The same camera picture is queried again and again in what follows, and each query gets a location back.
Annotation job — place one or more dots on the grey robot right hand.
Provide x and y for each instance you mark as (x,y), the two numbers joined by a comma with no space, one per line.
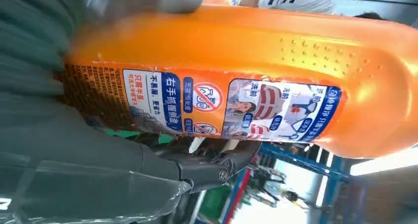
(81,170)

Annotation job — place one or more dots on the green bin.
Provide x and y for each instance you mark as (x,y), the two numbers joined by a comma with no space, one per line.
(214,203)

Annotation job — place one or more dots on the red and blue pole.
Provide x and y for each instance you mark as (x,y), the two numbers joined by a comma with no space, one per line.
(236,196)

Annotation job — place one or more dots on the blue metal rack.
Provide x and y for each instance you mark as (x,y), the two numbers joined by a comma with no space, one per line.
(294,158)

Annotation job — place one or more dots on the person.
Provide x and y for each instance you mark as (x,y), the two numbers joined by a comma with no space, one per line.
(310,0)

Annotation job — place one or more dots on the grey steel table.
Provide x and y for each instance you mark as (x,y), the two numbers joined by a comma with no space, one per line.
(375,10)

